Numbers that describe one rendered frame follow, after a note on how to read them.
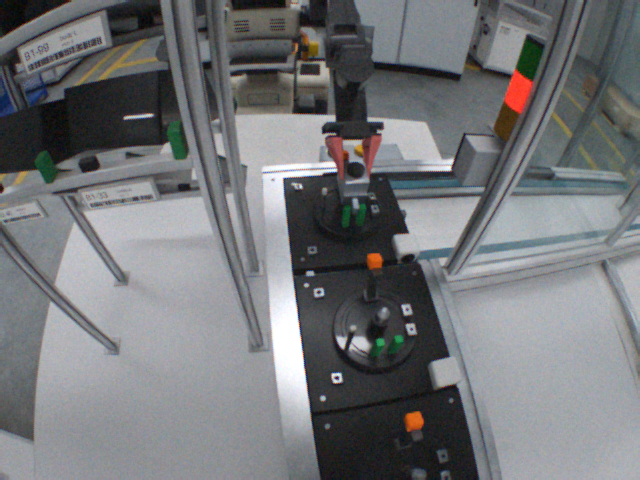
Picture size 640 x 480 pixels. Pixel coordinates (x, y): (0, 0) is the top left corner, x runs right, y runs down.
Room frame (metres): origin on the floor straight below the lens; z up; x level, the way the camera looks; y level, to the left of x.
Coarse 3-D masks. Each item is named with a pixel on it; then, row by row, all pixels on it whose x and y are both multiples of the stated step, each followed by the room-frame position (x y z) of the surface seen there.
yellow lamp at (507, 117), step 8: (504, 104) 0.39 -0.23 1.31; (504, 112) 0.38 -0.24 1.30; (512, 112) 0.37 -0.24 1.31; (496, 120) 0.40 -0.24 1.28; (504, 120) 0.38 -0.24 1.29; (512, 120) 0.37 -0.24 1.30; (496, 128) 0.39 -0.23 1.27; (504, 128) 0.37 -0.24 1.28; (512, 128) 0.37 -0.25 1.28; (504, 136) 0.37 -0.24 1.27
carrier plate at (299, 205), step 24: (288, 192) 0.52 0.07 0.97; (312, 192) 0.52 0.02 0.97; (384, 192) 0.54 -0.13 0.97; (288, 216) 0.45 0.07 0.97; (384, 216) 0.47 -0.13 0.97; (312, 240) 0.39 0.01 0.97; (336, 240) 0.40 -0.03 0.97; (360, 240) 0.40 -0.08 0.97; (384, 240) 0.41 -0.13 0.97; (312, 264) 0.34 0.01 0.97; (336, 264) 0.34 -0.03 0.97; (360, 264) 0.35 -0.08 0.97; (384, 264) 0.36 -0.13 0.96
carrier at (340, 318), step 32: (352, 288) 0.29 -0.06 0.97; (384, 288) 0.30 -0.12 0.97; (416, 288) 0.30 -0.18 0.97; (320, 320) 0.23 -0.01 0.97; (352, 320) 0.22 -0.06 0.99; (384, 320) 0.21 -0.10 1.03; (416, 320) 0.23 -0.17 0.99; (320, 352) 0.17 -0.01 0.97; (352, 352) 0.17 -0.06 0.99; (384, 352) 0.17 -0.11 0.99; (416, 352) 0.18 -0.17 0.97; (448, 352) 0.18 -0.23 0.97; (320, 384) 0.12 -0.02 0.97; (352, 384) 0.12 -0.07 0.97; (384, 384) 0.12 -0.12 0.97; (416, 384) 0.12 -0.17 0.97; (448, 384) 0.12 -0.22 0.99
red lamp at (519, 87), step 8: (512, 80) 0.39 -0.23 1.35; (520, 80) 0.38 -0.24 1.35; (528, 80) 0.37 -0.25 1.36; (512, 88) 0.38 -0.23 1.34; (520, 88) 0.37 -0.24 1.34; (528, 88) 0.37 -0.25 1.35; (512, 96) 0.38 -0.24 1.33; (520, 96) 0.37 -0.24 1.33; (512, 104) 0.37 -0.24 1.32; (520, 104) 0.37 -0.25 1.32; (520, 112) 0.37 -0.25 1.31
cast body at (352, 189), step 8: (344, 168) 0.46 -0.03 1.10; (352, 168) 0.45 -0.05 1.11; (360, 168) 0.45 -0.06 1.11; (344, 176) 0.44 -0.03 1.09; (352, 176) 0.44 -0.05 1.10; (360, 176) 0.44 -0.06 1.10; (344, 184) 0.43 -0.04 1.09; (352, 184) 0.43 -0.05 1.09; (360, 184) 0.43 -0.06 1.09; (368, 184) 0.44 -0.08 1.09; (344, 192) 0.43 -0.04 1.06; (352, 192) 0.44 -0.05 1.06; (360, 192) 0.44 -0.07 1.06; (344, 200) 0.43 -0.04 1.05; (352, 200) 0.43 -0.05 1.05; (360, 200) 0.44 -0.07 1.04; (352, 208) 0.42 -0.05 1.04
